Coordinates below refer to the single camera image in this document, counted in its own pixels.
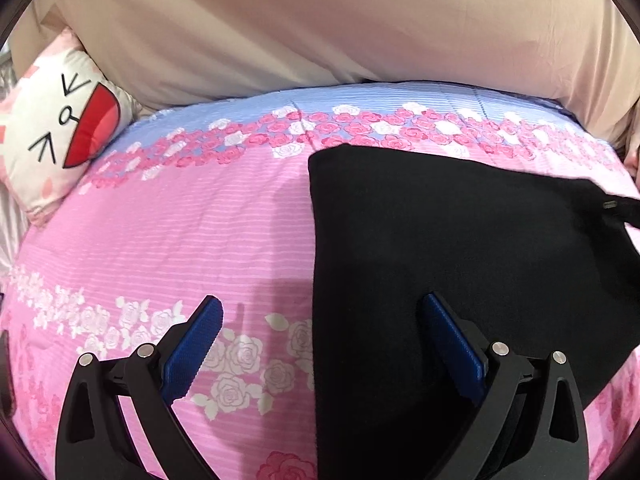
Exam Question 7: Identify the black pants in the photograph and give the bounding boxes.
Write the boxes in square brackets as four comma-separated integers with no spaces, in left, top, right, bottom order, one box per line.
[308,145,639,479]

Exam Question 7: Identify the pink rose bed sheet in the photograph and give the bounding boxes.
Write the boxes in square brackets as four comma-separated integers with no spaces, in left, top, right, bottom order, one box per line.
[1,82,637,479]

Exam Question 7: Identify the silver satin drape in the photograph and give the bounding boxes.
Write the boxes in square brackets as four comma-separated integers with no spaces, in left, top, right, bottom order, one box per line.
[0,42,29,276]

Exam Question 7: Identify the white cat face pillow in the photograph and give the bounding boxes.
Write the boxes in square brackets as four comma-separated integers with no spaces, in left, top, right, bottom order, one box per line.
[1,28,140,226]

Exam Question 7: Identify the beige curtain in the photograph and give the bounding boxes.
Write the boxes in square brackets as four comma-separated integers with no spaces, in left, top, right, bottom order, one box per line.
[10,0,639,146]

